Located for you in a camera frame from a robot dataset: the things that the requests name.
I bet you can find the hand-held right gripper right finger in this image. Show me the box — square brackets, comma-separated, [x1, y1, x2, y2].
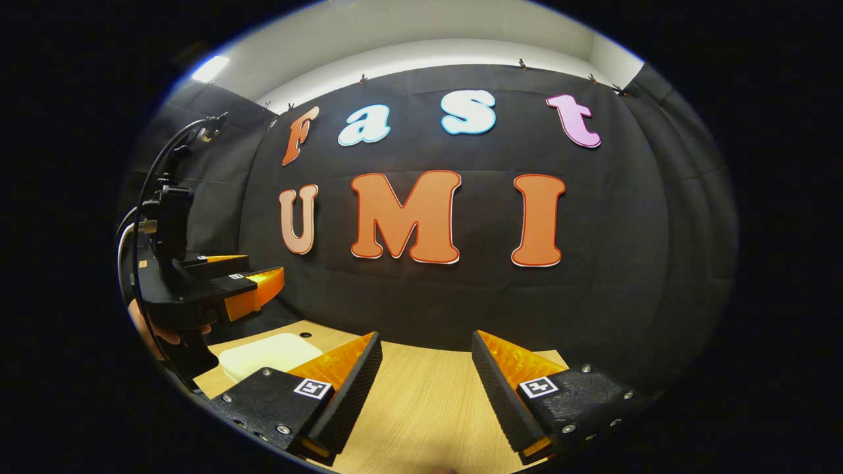
[471, 329, 654, 465]

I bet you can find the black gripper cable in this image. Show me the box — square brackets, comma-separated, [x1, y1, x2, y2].
[130, 112, 229, 392]

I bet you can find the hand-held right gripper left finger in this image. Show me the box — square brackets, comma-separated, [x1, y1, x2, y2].
[208, 330, 384, 467]

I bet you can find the ceiling light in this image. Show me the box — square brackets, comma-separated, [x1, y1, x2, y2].
[191, 56, 231, 83]

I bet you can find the cream small suitcase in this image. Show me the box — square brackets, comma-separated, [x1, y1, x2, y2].
[219, 332, 325, 384]

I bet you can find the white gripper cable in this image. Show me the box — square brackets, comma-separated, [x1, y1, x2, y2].
[117, 206, 142, 303]

